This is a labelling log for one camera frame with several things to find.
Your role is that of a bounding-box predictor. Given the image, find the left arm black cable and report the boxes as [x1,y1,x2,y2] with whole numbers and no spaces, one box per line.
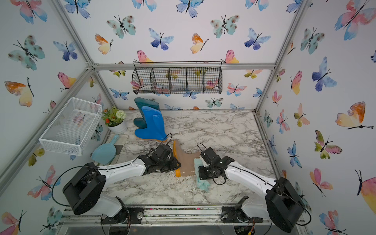
[51,133,173,207]

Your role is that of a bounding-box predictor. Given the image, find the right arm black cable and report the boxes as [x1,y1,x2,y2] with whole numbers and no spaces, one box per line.
[196,142,312,235]

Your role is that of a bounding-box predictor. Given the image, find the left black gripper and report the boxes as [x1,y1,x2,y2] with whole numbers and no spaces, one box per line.
[158,157,183,173]

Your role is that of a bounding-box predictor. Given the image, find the white mesh wall basket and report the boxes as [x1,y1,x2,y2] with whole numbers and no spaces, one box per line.
[39,97,102,156]

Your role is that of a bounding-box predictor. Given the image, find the blue rubber boot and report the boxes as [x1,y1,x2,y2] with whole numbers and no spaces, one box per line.
[135,106,167,142]

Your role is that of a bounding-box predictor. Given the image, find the teal green rubber boot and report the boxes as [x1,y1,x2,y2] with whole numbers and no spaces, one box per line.
[133,97,161,129]

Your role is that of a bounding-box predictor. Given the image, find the potted plant white pot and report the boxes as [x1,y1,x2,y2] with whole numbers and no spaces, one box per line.
[102,106,127,134]

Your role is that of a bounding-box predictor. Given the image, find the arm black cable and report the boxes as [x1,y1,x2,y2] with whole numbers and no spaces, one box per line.
[196,142,312,235]
[51,133,173,207]

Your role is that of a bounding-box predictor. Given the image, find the black wire wall basket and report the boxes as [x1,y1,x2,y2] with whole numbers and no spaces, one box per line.
[131,61,223,95]

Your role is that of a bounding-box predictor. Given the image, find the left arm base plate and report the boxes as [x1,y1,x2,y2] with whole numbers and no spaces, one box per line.
[100,207,144,225]

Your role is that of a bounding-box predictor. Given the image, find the beige rubber boot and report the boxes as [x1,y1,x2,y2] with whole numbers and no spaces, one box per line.
[173,140,200,177]

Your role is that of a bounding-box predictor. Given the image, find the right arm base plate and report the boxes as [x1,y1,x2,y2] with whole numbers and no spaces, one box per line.
[220,196,263,224]

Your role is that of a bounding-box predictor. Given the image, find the mint green fluffy cloth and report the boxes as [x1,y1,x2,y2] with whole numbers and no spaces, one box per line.
[193,158,211,192]

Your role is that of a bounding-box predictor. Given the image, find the aluminium front rail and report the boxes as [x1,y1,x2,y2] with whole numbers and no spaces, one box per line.
[58,205,306,227]

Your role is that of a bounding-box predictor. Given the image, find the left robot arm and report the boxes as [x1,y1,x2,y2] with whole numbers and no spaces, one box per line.
[63,145,181,217]

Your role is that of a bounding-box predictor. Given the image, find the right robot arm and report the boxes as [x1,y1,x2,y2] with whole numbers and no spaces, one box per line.
[198,147,306,233]

